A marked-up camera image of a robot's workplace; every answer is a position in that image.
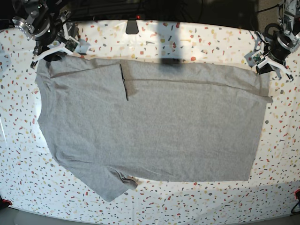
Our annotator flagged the red table corner clamp left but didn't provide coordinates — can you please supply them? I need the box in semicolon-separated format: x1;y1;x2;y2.
0;199;12;208

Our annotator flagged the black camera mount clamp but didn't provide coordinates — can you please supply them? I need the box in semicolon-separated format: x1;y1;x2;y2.
126;20;139;35

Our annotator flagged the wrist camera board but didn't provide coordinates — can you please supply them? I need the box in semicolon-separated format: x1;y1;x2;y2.
251;52;264;65
65;39;79;52

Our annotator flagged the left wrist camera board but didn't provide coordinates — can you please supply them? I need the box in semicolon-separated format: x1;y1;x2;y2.
251;52;264;65

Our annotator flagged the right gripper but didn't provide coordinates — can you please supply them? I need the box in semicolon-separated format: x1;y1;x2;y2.
30;16;90;68

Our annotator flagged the red table corner clamp right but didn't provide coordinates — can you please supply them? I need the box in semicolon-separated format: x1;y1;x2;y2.
294;189;300;201

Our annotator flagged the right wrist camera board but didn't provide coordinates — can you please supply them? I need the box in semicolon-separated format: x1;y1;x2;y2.
65;39;79;52

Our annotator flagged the red table corner clamp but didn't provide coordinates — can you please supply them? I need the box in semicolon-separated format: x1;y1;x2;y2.
0;199;12;208
294;189;300;201

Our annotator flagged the grey T-shirt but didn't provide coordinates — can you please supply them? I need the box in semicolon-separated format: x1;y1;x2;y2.
36;56;272;202

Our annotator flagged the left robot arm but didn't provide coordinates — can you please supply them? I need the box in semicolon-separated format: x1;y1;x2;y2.
244;0;300;82

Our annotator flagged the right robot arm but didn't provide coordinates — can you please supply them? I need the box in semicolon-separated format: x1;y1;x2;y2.
12;0;89;69

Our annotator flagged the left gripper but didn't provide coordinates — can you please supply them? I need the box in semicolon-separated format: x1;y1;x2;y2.
245;50;293;82

